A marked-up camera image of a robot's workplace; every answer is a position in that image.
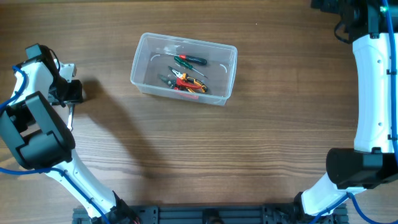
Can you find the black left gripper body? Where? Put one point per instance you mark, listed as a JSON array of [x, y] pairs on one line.
[[63, 91]]

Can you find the silver flex socket wrench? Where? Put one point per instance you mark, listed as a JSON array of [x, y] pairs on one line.
[[70, 117]]

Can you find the green handled screwdriver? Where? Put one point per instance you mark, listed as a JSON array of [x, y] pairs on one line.
[[187, 65]]

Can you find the orange black needle nose pliers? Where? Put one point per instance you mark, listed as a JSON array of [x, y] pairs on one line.
[[187, 78]]

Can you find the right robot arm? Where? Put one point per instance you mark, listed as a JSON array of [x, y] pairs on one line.
[[371, 28]]

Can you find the clear plastic storage container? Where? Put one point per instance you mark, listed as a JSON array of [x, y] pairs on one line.
[[150, 60]]

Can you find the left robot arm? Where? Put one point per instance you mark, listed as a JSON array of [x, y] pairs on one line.
[[36, 126]]

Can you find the red handled pruning snips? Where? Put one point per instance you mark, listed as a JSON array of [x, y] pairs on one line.
[[180, 85]]

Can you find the black red handled screwdriver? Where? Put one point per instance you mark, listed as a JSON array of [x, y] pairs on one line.
[[189, 58]]

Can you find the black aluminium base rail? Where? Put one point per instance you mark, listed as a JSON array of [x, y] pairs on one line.
[[260, 214]]

